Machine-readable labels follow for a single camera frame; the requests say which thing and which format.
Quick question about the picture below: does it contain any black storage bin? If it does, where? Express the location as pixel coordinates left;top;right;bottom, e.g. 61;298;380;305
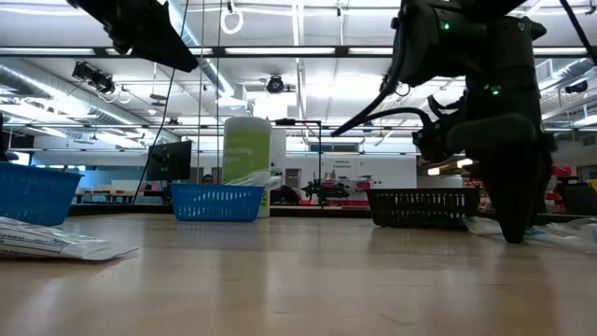
557;181;597;217

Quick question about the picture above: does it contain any black overhead frame bar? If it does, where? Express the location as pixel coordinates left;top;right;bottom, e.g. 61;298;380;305
0;45;597;59

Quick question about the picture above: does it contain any black hanging cable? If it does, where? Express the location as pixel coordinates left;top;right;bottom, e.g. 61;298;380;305
132;0;188;205

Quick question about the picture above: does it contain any blue plastic basket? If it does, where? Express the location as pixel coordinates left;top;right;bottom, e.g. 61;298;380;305
170;182;266;222
0;161;84;228

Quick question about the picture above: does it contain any black mesh basket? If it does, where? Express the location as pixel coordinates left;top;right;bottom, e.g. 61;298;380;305
366;188;482;231

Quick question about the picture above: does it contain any white hanging ring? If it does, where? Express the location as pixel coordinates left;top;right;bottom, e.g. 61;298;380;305
219;7;245;35

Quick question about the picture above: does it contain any background work table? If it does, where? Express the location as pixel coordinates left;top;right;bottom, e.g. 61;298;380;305
69;189;169;205

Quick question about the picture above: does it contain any black monitor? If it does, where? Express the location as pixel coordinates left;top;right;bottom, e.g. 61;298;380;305
146;140;193;183

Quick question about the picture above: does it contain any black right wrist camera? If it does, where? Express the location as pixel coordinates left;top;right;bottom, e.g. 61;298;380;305
411;116;450;162

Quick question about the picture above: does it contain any white flat packet left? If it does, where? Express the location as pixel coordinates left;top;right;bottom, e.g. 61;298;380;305
0;216;139;261

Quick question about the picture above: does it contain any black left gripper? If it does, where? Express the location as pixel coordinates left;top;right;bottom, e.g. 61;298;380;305
66;0;200;74

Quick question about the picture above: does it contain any black diagonal frame strut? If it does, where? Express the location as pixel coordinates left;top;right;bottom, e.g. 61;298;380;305
558;0;597;64

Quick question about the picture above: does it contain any black ceiling camera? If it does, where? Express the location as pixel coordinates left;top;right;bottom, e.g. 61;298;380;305
563;79;590;95
266;74;286;95

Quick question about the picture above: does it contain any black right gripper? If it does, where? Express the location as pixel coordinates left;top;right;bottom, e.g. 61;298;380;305
447;69;557;245

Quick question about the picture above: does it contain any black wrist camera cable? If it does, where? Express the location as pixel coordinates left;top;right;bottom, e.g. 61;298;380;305
330;69;437;138

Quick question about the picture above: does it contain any black ceiling spotlight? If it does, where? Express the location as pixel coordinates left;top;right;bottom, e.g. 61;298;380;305
71;61;117;95

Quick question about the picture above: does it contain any silver ceiling duct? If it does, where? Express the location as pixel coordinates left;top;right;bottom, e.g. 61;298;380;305
166;0;256;113
0;63;141;130
535;58;597;128

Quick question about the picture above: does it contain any green wipes canister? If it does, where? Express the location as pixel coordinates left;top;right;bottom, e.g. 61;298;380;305
222;116;273;219

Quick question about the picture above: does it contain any blue white toothbrush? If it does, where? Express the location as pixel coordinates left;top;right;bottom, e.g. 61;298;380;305
464;217;597;254

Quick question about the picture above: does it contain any small green black robot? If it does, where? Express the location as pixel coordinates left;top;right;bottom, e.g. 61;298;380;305
300;179;351;207

